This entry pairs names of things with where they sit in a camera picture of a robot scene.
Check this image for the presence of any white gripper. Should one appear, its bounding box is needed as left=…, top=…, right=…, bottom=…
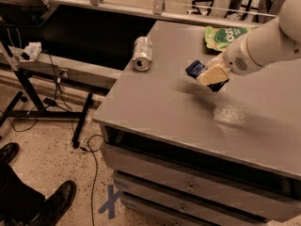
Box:
left=197, top=33, right=262, bottom=86

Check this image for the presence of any black floor cable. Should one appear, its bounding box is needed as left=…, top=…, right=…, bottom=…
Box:
left=79, top=134, right=105, bottom=226

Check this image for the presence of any white box on stand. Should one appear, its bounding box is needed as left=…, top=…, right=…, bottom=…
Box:
left=20, top=42, right=41, bottom=62

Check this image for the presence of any green rice chip bag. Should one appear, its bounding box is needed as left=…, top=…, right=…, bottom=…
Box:
left=204, top=26, right=252, bottom=52

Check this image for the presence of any black metal stand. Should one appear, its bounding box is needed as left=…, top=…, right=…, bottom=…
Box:
left=0, top=40, right=94, bottom=149

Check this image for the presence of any blue rxbar blueberry bar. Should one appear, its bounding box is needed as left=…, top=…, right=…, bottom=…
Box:
left=185, top=60, right=229, bottom=92

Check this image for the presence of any silver soda can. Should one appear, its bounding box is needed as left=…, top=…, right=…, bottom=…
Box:
left=132, top=37, right=152, bottom=72

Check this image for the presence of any black right shoe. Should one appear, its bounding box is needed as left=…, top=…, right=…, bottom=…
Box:
left=30, top=180, right=76, bottom=226

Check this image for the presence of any dark trouser leg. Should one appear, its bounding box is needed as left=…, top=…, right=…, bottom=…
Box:
left=0, top=162, right=45, bottom=223

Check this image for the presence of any black shoe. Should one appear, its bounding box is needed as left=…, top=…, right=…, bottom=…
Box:
left=30, top=180, right=76, bottom=226
left=0, top=142, right=20, bottom=163

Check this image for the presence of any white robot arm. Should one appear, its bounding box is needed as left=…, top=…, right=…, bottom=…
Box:
left=197, top=0, right=301, bottom=86

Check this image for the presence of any black left shoe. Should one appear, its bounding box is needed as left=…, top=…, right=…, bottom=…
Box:
left=0, top=142, right=20, bottom=163

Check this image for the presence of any black power adapter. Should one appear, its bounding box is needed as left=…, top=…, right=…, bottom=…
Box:
left=43, top=98, right=57, bottom=106

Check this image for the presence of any grey drawer cabinet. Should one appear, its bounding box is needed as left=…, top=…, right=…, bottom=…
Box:
left=94, top=22, right=301, bottom=226

